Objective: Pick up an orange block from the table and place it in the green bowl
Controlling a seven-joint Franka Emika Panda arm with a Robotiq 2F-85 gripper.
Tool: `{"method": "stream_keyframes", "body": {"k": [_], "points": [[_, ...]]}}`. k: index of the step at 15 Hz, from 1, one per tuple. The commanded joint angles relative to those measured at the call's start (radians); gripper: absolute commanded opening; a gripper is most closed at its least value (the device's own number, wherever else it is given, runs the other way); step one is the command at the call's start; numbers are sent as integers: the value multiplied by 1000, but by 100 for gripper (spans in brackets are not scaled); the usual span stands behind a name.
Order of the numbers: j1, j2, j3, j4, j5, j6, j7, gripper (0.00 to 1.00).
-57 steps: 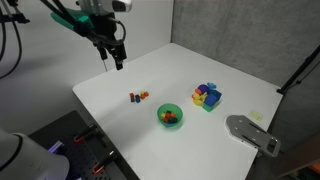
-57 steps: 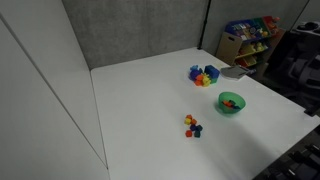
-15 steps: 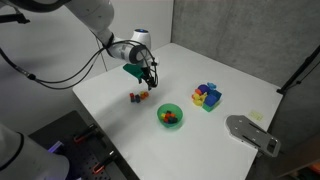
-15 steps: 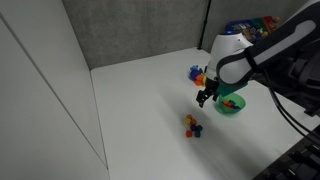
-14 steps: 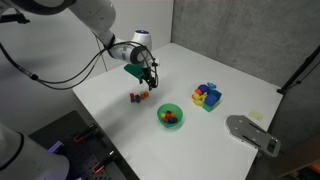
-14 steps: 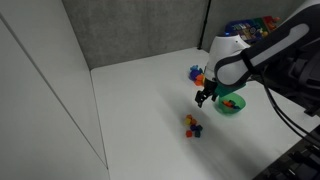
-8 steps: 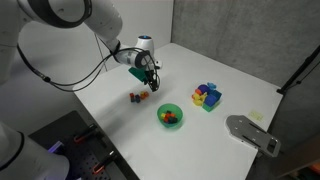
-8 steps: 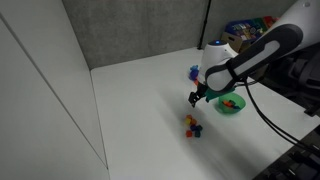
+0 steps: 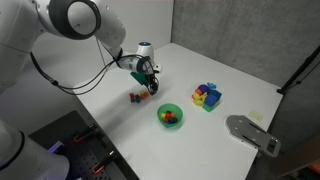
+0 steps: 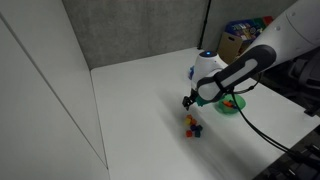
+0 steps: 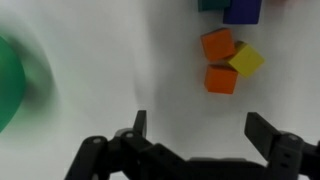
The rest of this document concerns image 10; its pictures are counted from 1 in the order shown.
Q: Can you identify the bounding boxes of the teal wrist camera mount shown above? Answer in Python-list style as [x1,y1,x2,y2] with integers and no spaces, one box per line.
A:
[195,95,216,107]

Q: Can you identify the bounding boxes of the black equipment frame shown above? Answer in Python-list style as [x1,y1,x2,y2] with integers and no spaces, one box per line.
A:
[253,125,320,180]

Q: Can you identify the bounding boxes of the green plastic bowl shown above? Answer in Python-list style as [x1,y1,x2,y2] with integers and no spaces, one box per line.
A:
[214,94,247,115]

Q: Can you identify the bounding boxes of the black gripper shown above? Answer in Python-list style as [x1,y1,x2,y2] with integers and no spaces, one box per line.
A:
[181,87,200,112]

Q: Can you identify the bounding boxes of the black vertical pole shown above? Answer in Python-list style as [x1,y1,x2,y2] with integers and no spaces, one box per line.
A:
[197,0,213,51]

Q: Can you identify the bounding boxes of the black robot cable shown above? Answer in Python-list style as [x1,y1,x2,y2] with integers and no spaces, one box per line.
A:
[222,72,320,164]

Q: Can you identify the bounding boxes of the wooden toy bin shelf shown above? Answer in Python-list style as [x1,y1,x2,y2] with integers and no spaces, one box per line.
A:
[217,15,275,65]

